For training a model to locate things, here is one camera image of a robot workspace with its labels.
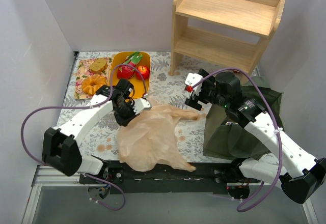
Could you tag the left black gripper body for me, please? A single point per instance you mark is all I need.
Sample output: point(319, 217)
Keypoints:
point(125, 113)

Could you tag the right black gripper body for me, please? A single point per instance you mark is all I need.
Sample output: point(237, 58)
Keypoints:
point(201, 96)

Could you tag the yellow plastic bin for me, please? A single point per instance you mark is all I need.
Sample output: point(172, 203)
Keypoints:
point(138, 84)

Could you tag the red pepper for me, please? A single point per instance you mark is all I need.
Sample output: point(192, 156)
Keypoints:
point(126, 71)

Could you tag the bundt cake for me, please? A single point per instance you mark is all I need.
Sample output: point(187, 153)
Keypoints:
point(91, 84)

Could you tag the orange plastic grocery bag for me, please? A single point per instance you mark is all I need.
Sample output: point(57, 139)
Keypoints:
point(150, 138)

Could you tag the red apple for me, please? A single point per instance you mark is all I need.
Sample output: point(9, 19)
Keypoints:
point(143, 72)

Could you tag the dark green tote bag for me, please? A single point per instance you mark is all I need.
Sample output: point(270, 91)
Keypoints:
point(226, 140)

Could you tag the slice of bread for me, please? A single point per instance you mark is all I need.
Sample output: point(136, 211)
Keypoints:
point(98, 66)

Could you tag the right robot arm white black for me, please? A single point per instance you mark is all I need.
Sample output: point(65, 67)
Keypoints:
point(299, 174)

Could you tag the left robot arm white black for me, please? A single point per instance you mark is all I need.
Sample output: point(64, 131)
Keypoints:
point(61, 145)

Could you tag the floral table mat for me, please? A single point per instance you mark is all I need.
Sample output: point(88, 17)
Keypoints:
point(101, 141)

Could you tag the floral rectangular tray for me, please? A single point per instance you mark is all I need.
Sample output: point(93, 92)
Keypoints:
point(83, 72)

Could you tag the wooden shelf unit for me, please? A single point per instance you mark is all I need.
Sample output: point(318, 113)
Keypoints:
point(260, 18)

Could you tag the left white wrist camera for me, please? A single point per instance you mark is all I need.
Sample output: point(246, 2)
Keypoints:
point(141, 104)

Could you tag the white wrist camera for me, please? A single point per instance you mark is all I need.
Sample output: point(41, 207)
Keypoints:
point(193, 85)
point(141, 104)

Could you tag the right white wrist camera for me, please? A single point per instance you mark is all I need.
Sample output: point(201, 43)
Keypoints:
point(193, 85)

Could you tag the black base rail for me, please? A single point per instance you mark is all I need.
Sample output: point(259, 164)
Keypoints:
point(208, 177)

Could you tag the aluminium frame rail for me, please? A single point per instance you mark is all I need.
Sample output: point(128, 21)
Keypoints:
point(46, 176)

